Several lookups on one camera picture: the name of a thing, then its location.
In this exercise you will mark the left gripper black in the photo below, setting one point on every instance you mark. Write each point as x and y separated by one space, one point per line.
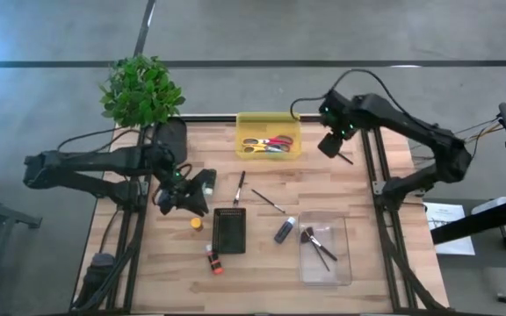
175 193

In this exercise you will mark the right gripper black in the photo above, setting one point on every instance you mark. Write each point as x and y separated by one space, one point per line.
331 145

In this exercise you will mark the yellow paint bottle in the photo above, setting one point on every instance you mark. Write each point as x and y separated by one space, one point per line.
197 224

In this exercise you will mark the blue scissors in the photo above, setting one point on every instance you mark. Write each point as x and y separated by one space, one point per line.
281 149

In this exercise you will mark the red scissors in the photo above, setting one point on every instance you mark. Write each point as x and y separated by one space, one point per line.
266 141

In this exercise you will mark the thin paintbrush silver ferrule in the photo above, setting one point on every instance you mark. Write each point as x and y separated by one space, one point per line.
268 201

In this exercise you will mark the yellow scissors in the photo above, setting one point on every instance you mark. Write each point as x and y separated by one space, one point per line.
259 148

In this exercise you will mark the purple paint bottle white cap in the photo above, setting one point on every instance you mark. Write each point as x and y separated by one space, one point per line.
283 232

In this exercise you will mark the large round black brush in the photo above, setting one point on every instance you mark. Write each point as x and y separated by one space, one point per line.
306 237

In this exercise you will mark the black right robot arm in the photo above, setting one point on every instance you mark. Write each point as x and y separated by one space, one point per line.
411 127

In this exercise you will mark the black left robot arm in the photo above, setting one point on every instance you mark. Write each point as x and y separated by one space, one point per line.
81 160

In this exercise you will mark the orange paint tube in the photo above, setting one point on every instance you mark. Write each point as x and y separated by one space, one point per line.
214 263

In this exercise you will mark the black slotted plastic basket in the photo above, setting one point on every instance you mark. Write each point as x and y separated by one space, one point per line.
229 230

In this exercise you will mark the yellow translucent plastic bin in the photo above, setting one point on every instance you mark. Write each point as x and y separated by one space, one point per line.
257 125

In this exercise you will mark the green plant in black pot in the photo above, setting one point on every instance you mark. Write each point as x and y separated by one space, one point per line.
141 90

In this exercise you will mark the clear plastic bin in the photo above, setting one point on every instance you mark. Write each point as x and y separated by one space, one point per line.
341 272

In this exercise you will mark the white paper sheet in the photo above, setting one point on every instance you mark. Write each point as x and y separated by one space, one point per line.
455 246

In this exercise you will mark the white box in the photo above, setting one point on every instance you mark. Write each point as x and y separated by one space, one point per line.
492 204

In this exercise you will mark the black tripod leg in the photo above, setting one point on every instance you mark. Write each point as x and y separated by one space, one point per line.
2 213

